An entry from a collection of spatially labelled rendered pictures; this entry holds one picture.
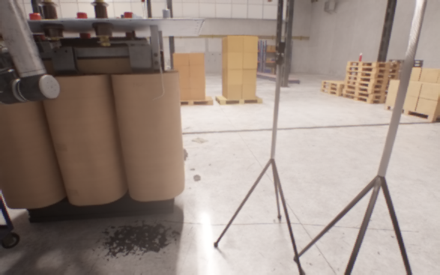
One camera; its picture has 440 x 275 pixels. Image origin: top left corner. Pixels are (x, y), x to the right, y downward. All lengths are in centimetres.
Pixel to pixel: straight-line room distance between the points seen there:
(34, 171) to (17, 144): 20
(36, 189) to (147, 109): 95
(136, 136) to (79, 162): 42
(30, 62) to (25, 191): 101
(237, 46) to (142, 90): 484
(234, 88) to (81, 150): 494
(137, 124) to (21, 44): 68
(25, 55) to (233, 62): 524
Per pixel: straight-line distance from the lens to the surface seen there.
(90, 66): 165
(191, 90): 610
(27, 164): 186
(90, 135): 160
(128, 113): 148
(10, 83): 133
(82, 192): 180
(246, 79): 618
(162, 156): 154
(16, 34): 123
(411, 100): 647
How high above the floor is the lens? 115
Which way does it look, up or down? 19 degrees down
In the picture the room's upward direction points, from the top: straight up
